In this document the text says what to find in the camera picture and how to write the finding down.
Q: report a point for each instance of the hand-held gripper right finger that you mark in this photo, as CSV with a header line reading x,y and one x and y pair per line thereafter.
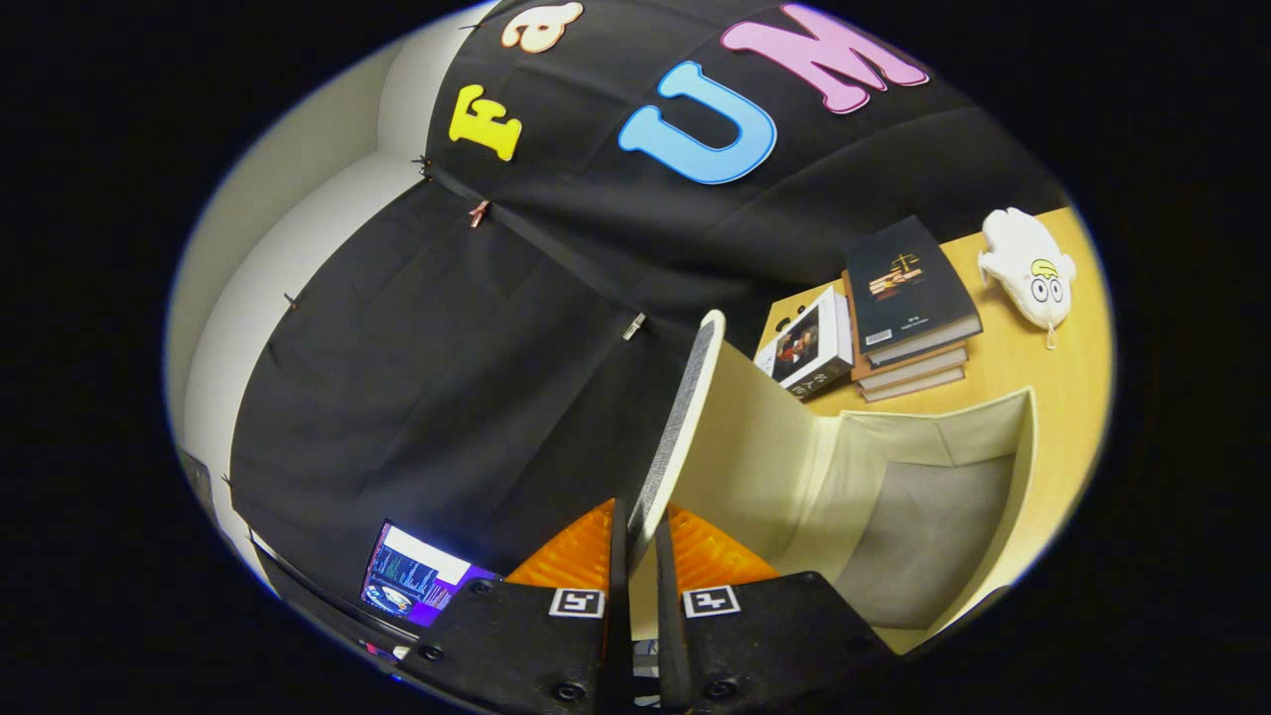
x,y
667,636

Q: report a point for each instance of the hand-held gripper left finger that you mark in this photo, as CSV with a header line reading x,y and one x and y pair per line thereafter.
x,y
621,616

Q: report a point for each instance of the grey fabric storage box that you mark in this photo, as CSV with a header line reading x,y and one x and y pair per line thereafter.
x,y
894,516

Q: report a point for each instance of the computer monitor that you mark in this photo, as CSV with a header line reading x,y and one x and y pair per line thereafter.
x,y
417,576

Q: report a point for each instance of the white boxed book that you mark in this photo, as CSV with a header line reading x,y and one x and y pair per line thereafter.
x,y
804,348

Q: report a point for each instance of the stacked hardcover book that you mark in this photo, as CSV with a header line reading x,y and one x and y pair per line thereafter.
x,y
918,385
918,365

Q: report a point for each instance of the pink clothes peg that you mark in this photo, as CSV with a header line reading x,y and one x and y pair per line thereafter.
x,y
480,214

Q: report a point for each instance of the black hardcover book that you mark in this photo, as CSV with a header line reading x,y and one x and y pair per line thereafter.
x,y
909,278

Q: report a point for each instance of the white plush toy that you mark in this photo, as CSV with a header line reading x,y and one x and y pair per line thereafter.
x,y
1028,258

